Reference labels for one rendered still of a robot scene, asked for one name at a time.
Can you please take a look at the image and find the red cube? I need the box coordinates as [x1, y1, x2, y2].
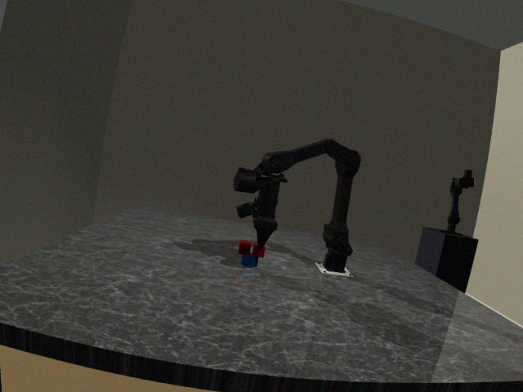
[252, 243, 266, 258]
[238, 241, 251, 255]

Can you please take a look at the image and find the blue cube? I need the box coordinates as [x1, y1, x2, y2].
[241, 252, 258, 268]

